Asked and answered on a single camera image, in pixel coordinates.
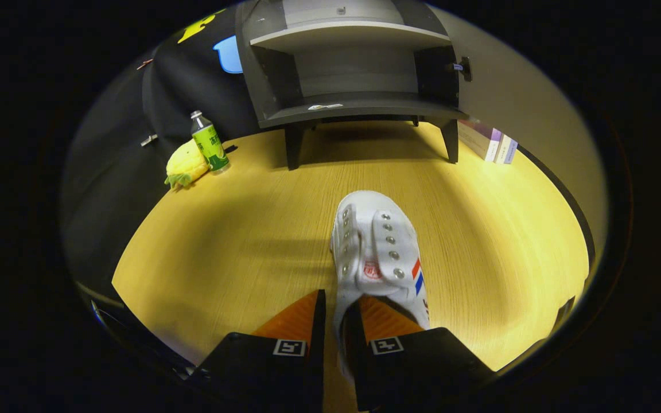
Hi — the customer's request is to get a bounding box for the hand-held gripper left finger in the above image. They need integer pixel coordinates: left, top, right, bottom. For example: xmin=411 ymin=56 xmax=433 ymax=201
xmin=184 ymin=289 xmax=326 ymax=413

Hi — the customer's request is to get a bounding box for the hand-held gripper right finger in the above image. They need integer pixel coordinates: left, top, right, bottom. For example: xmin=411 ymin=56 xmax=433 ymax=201
xmin=345 ymin=295 xmax=495 ymax=412

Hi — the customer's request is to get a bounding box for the white canvas shoe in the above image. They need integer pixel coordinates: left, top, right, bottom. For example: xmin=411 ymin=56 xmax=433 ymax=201
xmin=330 ymin=190 xmax=431 ymax=382

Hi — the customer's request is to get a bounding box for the dark grey shoe cabinet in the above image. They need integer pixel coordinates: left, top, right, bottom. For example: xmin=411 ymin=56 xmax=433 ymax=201
xmin=236 ymin=0 xmax=472 ymax=171

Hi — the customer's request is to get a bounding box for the beige shoe cabinet door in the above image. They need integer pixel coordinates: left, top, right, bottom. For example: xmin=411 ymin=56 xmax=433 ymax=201
xmin=428 ymin=5 xmax=609 ymax=282

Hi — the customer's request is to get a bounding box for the yellow pineapple plush toy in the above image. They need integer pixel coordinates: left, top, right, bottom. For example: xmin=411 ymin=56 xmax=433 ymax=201
xmin=164 ymin=139 xmax=212 ymax=190

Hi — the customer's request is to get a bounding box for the green drink bottle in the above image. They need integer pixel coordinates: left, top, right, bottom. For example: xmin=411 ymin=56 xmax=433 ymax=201
xmin=190 ymin=110 xmax=230 ymax=173

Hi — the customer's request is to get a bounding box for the black backdrop cloth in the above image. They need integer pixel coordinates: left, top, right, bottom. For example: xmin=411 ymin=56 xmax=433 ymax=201
xmin=61 ymin=6 xmax=262 ymax=287

